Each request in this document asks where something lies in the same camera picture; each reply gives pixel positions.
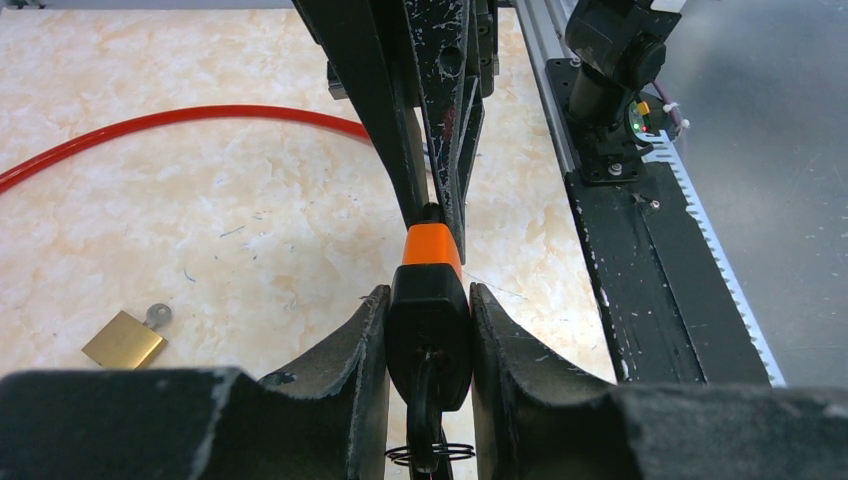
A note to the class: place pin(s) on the brass padlock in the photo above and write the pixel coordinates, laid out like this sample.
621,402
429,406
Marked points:
128,343

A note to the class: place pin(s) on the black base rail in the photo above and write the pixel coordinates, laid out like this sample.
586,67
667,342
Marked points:
666,312

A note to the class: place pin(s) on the orange black padlock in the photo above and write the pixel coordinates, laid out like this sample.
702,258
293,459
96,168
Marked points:
428,343

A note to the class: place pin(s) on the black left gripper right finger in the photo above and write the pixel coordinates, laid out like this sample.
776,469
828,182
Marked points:
539,416

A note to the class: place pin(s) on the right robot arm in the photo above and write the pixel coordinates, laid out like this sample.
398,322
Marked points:
621,47

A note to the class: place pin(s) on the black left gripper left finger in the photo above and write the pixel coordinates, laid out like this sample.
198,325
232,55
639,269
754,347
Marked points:
324,415

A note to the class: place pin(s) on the white slotted cable duct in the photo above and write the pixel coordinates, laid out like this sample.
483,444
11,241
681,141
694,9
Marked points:
665,152

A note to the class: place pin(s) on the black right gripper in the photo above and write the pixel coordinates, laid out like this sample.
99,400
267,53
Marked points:
379,53

